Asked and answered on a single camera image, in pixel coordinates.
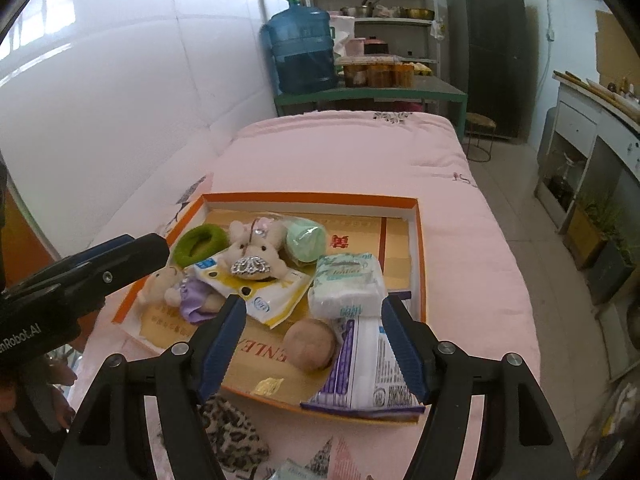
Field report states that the white bear purple dress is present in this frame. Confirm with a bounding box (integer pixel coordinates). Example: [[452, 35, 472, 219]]
[[137, 266, 226, 325]]

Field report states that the leopard print scrunchie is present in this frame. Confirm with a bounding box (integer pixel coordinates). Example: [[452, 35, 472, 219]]
[[198, 394, 270, 472]]

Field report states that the green fuzzy ring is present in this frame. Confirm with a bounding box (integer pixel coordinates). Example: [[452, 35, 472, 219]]
[[170, 223, 231, 269]]

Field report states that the purple white tissue pack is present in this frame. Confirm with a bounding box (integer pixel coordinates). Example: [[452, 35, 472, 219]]
[[300, 318, 424, 420]]

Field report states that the green gardenia tissue pack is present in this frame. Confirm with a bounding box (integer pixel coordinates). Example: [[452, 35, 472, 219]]
[[269, 460, 323, 480]]

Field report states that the pink bear silver crown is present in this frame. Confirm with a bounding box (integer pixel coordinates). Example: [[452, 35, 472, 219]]
[[220, 217, 288, 281]]

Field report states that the yellow white wipes packet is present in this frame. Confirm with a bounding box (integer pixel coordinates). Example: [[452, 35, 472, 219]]
[[186, 257, 311, 328]]

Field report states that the pink foam ball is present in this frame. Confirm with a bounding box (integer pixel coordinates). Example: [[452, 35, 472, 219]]
[[282, 318, 337, 373]]

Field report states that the white cotton pad pack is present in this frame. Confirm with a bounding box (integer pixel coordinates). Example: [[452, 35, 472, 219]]
[[308, 252, 387, 320]]

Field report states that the person's left hand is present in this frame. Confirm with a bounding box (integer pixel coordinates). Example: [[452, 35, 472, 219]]
[[1, 356, 77, 463]]

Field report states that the pink quilted blanket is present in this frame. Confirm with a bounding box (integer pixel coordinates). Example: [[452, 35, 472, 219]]
[[70, 112, 540, 479]]

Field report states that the orange shallow cardboard box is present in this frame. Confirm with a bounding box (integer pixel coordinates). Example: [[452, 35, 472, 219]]
[[113, 192, 426, 424]]

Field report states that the grey counter cabinet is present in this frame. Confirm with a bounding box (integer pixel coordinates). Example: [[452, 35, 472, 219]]
[[534, 70, 640, 306]]

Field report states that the round wooden stool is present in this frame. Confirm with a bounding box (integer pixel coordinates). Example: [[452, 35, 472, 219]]
[[463, 112, 497, 164]]

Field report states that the blue water jug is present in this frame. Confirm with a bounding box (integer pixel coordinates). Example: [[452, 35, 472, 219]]
[[266, 0, 337, 94]]

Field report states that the green low table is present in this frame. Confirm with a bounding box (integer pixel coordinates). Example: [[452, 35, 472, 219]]
[[273, 76, 468, 140]]

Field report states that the clear lidded food container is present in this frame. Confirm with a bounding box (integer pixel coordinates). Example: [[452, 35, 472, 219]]
[[335, 55, 414, 88]]

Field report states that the black refrigerator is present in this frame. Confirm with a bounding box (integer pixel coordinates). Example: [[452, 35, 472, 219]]
[[447, 0, 529, 139]]

